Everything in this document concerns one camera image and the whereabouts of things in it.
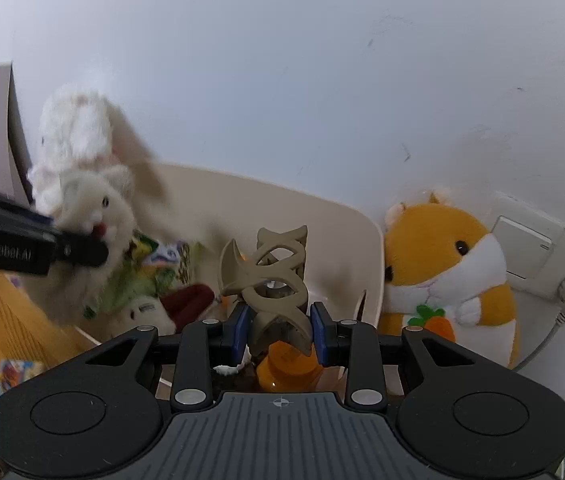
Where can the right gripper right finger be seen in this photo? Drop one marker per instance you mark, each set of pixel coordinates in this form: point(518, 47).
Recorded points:
point(353, 345)

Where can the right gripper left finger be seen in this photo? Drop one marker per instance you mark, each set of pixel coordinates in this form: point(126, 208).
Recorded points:
point(203, 346)

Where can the white rabbit plush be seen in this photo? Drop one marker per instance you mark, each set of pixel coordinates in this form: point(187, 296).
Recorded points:
point(81, 184)

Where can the beige twisted hair claw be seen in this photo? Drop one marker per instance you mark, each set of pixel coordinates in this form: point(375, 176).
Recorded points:
point(271, 283)

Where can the orange plastic bottle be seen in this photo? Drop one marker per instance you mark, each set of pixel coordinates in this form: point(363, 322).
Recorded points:
point(287, 369)

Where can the colourful snack bag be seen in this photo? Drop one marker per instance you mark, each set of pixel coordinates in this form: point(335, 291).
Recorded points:
point(148, 268)

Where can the beige plastic storage bin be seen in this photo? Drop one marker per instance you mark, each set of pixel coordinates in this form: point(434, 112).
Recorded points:
point(344, 266)

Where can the orange white hamster plush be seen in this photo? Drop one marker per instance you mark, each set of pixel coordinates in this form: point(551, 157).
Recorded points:
point(446, 272)

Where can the white wall socket panel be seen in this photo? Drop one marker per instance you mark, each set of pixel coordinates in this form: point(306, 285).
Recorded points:
point(533, 244)

